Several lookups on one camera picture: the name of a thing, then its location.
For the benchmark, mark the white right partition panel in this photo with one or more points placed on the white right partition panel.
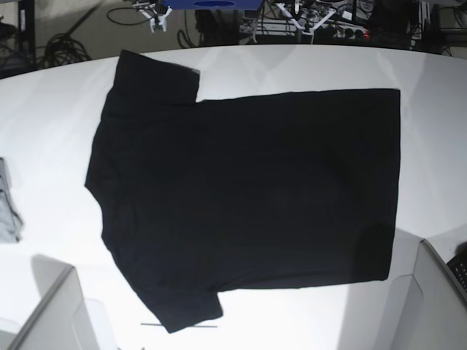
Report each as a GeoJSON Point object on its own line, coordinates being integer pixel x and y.
{"type": "Point", "coordinates": [433, 310]}

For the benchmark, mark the blue box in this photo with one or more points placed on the blue box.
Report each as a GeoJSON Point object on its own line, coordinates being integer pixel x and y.
{"type": "Point", "coordinates": [215, 4]}

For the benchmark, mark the white partition panel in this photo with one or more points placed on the white partition panel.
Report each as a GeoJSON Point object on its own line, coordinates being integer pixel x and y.
{"type": "Point", "coordinates": [433, 310]}
{"type": "Point", "coordinates": [61, 319]}

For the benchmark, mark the white left partition panel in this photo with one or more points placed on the white left partition panel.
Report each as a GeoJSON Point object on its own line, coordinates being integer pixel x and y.
{"type": "Point", "coordinates": [61, 319]}

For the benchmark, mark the white power strip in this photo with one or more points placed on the white power strip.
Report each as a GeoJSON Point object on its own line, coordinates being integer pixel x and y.
{"type": "Point", "coordinates": [333, 30]}

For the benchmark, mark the black T-shirt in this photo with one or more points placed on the black T-shirt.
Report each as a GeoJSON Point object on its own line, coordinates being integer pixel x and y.
{"type": "Point", "coordinates": [288, 190]}

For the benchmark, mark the grey folded cloth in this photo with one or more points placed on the grey folded cloth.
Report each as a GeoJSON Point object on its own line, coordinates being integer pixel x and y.
{"type": "Point", "coordinates": [11, 223]}

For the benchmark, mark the black keyboard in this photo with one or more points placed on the black keyboard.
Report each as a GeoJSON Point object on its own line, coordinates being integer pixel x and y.
{"type": "Point", "coordinates": [458, 267]}

